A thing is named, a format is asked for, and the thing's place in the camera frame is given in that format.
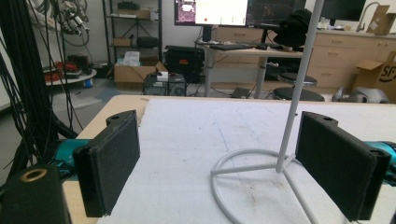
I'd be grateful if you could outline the round white side table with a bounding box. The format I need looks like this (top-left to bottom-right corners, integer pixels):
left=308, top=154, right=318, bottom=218
left=43, top=68, right=98, bottom=87

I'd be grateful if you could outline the wooden desk with white legs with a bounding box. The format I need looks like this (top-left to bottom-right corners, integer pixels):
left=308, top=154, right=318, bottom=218
left=195, top=40, right=304, bottom=98

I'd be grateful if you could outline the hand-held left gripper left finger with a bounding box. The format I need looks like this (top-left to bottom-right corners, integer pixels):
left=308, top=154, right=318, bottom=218
left=73, top=109, right=141, bottom=218

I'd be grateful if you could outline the wooden drawer cabinet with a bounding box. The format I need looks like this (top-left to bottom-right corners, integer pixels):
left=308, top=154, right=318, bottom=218
left=306, top=29, right=396, bottom=91

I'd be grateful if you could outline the black equipment case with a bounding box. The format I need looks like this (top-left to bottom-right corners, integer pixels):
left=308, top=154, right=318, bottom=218
left=163, top=45, right=205, bottom=84

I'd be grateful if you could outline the black computer tower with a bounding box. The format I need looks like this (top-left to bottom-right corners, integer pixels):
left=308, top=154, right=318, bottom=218
left=142, top=73, right=188, bottom=97

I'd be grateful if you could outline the red tool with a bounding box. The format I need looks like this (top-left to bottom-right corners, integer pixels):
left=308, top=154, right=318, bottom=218
left=45, top=61, right=79, bottom=82

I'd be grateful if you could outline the small cardboard box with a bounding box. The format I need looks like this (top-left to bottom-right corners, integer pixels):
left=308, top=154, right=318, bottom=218
left=366, top=4, right=396, bottom=35

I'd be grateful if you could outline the computer monitor with dark screen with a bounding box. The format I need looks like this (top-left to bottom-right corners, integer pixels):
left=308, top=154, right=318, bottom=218
left=247, top=0, right=307, bottom=28

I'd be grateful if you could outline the bundle of black cables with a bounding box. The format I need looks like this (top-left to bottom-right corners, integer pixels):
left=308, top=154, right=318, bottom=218
left=0, top=0, right=84, bottom=178

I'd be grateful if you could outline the low open cardboard box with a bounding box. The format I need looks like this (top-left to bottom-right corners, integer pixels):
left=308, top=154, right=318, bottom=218
left=113, top=61, right=169, bottom=85

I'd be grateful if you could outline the black keyboard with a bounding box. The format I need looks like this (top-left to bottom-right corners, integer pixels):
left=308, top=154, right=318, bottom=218
left=208, top=43, right=269, bottom=51

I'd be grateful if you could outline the grey plastic object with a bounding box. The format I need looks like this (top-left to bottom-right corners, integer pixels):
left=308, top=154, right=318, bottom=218
left=331, top=86, right=390, bottom=104

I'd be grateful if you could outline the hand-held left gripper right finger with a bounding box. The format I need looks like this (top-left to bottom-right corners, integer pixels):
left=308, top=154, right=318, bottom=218
left=294, top=111, right=392, bottom=222

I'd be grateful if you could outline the black round stool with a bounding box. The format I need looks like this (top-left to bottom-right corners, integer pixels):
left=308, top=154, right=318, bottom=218
left=272, top=86, right=325, bottom=103

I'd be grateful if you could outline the large open cardboard box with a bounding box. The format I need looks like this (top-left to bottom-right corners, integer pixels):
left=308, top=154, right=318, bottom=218
left=352, top=50, right=396, bottom=104

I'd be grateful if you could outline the white metal stand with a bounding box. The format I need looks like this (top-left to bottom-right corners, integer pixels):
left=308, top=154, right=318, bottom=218
left=210, top=0, right=325, bottom=224

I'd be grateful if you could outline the black metal shelf rack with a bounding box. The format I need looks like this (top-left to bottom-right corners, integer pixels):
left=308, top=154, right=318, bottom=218
left=102, top=0, right=163, bottom=79

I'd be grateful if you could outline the metal faucet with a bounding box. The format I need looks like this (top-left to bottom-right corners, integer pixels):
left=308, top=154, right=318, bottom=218
left=357, top=2, right=381, bottom=33

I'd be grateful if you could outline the white table mat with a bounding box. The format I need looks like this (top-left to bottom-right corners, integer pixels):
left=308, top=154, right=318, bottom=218
left=96, top=98, right=396, bottom=224

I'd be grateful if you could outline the computer monitor with white window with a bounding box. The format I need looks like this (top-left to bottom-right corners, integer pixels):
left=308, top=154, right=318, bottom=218
left=174, top=0, right=249, bottom=27

